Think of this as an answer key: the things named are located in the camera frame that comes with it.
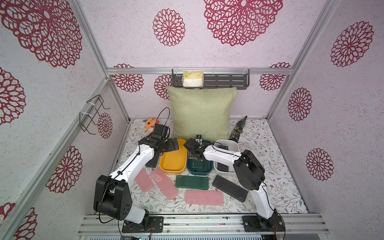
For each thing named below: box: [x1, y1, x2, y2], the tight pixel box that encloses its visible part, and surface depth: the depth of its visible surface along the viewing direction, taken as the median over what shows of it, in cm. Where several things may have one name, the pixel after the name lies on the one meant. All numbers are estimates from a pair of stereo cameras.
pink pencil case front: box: [184, 189, 225, 206], surface depth 85 cm
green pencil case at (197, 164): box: [191, 160, 203, 169], surface depth 92 cm
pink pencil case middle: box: [150, 167, 179, 200], surface depth 89 cm
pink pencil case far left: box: [134, 168, 154, 193], surface depth 90 cm
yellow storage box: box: [159, 138, 188, 174], surface depth 94 cm
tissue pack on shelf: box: [182, 70, 204, 88], surface depth 92 cm
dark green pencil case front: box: [175, 175, 209, 190], surface depth 89 cm
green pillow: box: [166, 86, 238, 142], surface depth 91 cm
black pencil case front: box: [212, 175, 249, 203], surface depth 87 cm
